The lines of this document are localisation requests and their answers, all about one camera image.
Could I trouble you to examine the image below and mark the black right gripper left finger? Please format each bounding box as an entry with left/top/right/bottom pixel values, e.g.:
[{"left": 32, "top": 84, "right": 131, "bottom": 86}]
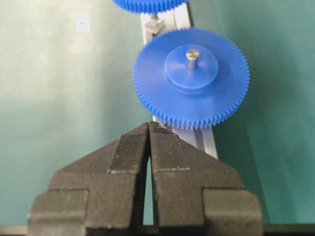
[{"left": 28, "top": 123, "right": 149, "bottom": 236}]

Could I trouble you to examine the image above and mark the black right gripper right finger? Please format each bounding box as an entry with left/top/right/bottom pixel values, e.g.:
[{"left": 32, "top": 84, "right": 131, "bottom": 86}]
[{"left": 149, "top": 122, "right": 262, "bottom": 236}]

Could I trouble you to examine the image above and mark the small blue plastic gear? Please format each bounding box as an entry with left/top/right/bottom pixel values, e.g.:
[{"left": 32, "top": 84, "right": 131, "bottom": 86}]
[{"left": 133, "top": 28, "right": 250, "bottom": 129}]

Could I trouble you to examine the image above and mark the steel shaft through large gear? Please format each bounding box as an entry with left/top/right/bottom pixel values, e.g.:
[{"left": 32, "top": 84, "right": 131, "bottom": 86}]
[{"left": 186, "top": 49, "right": 200, "bottom": 71}]

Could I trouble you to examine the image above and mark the large blue plastic gear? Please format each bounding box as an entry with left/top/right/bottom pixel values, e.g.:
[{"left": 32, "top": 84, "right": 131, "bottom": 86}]
[{"left": 113, "top": 0, "right": 188, "bottom": 14}]

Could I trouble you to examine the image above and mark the aluminium extrusion rail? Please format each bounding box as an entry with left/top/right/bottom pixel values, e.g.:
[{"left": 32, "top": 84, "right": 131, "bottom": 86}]
[{"left": 140, "top": 3, "right": 218, "bottom": 159}]

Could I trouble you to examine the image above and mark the grey plastic shaft bracket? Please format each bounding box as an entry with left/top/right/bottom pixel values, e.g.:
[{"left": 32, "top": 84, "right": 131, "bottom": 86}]
[{"left": 145, "top": 18, "right": 164, "bottom": 43}]

